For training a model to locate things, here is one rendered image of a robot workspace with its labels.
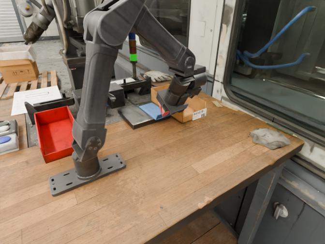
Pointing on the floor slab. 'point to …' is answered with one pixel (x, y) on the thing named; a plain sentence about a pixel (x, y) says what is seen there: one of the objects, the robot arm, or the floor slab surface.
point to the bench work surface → (145, 183)
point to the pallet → (27, 85)
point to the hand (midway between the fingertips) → (163, 114)
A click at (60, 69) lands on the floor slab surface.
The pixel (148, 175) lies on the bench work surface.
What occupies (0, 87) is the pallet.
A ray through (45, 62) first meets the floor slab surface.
